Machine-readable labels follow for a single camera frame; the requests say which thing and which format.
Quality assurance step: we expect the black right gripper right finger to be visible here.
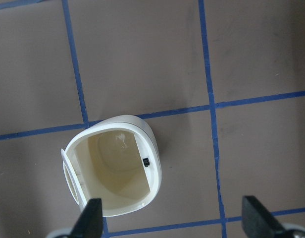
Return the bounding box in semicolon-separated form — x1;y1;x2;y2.
241;195;305;238

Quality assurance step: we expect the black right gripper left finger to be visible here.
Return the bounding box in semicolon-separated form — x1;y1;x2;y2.
68;198;103;238

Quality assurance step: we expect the white trash can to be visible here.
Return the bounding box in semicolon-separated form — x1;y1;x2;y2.
60;115;162;217

